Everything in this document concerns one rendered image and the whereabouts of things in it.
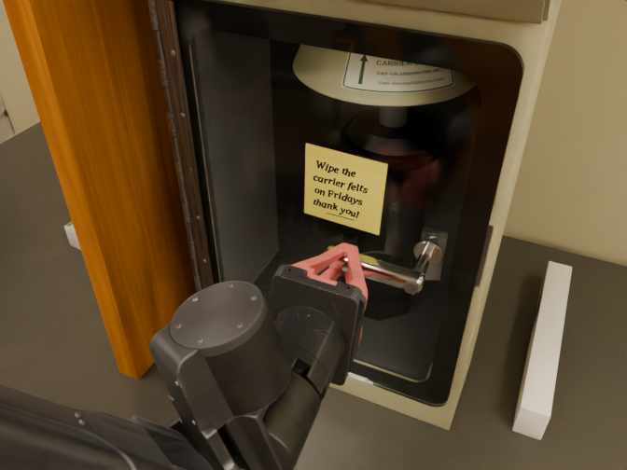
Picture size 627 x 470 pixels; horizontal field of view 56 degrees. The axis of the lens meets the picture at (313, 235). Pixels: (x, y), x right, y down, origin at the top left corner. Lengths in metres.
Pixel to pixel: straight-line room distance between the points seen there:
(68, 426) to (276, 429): 0.12
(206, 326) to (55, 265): 0.67
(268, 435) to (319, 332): 0.09
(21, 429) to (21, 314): 0.63
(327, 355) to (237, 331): 0.11
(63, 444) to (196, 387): 0.07
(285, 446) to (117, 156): 0.36
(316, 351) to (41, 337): 0.53
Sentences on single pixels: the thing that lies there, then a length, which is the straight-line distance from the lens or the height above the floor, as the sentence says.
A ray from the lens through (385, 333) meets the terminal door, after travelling 0.62.
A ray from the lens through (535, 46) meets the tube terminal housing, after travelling 0.45.
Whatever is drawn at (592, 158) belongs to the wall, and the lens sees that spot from 0.96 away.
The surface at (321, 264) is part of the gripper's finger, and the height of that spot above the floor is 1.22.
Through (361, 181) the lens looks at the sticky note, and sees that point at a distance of 0.51.
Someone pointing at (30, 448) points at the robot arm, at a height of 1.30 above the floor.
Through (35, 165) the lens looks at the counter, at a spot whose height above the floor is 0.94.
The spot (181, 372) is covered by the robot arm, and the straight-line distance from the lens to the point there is 0.33.
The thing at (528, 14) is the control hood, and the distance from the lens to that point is 0.41.
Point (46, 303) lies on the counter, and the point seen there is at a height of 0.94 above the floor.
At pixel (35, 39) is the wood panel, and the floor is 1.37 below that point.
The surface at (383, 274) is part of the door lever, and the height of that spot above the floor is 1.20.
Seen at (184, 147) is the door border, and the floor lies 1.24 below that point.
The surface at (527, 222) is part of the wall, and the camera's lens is 1.03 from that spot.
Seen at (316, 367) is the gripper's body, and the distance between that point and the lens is 0.41.
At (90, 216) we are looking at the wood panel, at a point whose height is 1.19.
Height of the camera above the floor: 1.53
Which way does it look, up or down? 38 degrees down
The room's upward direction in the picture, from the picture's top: straight up
